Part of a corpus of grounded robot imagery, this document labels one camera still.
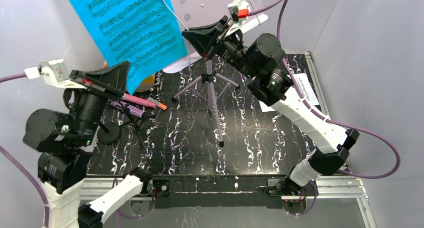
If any pink microphone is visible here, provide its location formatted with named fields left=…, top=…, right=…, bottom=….
left=122, top=93, right=157, bottom=108

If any black round-base desktop mic stand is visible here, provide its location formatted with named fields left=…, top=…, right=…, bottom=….
left=97, top=122, right=122, bottom=145

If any purple tripod music stand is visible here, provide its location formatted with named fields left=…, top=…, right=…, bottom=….
left=171, top=0, right=268, bottom=148

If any black tripod microphone stand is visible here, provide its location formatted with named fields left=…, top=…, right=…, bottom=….
left=119, top=108, right=156, bottom=144

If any blue sheet music page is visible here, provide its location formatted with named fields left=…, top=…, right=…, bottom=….
left=69, top=0, right=188, bottom=94

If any white sheet music book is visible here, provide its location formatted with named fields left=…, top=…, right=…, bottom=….
left=259, top=73, right=320, bottom=112

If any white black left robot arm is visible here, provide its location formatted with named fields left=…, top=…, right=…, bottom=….
left=22, top=59, right=153, bottom=228

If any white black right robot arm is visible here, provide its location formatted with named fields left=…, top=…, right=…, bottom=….
left=182, top=16, right=359, bottom=196

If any beige orange drawer cabinet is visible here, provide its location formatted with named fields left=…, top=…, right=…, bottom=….
left=100, top=61, right=156, bottom=94

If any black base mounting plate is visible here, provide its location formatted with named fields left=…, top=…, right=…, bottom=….
left=145, top=174, right=319, bottom=210

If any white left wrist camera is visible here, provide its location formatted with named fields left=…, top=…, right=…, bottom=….
left=24, top=59, right=84, bottom=89

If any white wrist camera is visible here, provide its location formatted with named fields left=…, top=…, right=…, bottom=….
left=24, top=59, right=84, bottom=89
left=226, top=0, right=251, bottom=36

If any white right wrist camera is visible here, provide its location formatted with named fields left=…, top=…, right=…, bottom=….
left=226, top=0, right=251, bottom=36

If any aluminium frame rail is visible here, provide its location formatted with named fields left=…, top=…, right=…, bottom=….
left=86, top=59, right=361, bottom=224

